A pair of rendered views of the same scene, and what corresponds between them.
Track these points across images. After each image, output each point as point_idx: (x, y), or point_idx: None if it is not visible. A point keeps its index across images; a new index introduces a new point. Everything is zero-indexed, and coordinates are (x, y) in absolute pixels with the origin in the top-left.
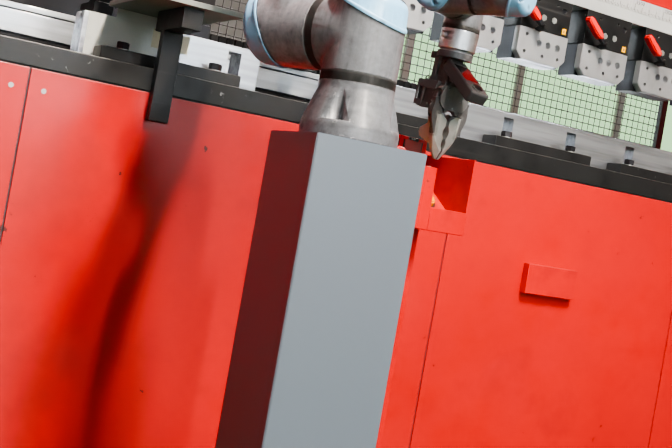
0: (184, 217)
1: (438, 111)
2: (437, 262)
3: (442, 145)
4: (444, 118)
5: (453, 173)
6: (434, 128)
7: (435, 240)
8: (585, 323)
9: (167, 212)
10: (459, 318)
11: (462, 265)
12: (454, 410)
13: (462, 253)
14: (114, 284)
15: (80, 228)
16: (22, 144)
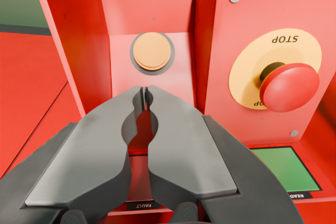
0: (319, 134)
1: (238, 201)
2: (47, 120)
3: (134, 106)
4: (169, 174)
5: (89, 63)
6: (210, 126)
7: (45, 137)
8: None
9: (335, 136)
10: (31, 87)
11: (11, 119)
12: (53, 53)
13: (6, 128)
14: (323, 99)
15: None
16: None
